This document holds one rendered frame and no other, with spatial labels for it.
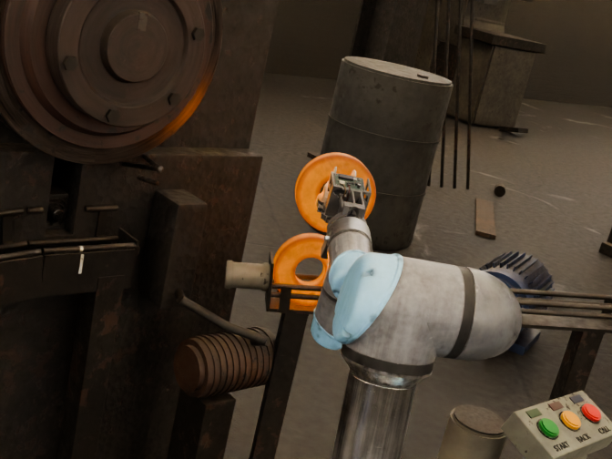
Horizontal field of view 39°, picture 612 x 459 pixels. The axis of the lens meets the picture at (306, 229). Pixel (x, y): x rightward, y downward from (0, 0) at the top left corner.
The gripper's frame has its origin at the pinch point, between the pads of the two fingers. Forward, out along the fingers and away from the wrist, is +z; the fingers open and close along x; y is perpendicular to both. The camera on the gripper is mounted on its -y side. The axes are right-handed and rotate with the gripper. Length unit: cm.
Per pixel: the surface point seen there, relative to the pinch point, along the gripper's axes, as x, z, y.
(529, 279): -113, 129, -99
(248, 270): 12.8, 1.2, -24.6
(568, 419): -49, -29, -25
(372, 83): -52, 237, -75
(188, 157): 28.9, 19.5, -11.1
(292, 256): 4.3, 2.4, -20.2
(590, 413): -56, -25, -26
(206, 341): 18.7, -6.8, -38.5
